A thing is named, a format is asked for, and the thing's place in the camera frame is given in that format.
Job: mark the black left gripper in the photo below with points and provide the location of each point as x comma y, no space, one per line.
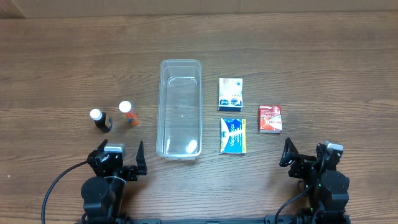
123,169

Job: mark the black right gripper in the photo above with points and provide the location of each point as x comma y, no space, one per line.
304,158

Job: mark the dark bottle white cap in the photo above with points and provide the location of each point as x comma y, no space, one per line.
102,120

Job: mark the red medicine box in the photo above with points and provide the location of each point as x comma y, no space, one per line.
270,119

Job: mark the orange bottle white cap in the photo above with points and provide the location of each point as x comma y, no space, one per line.
126,107

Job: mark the blue VapoDrops box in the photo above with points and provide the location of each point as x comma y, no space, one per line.
233,136

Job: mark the white and blue medicine box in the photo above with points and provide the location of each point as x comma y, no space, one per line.
230,94

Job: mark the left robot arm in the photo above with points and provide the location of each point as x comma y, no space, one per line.
103,193

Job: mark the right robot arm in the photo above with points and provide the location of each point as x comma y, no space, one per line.
324,186

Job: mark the clear plastic container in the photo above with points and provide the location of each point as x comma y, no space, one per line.
180,109

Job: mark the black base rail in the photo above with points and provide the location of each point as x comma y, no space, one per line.
268,219

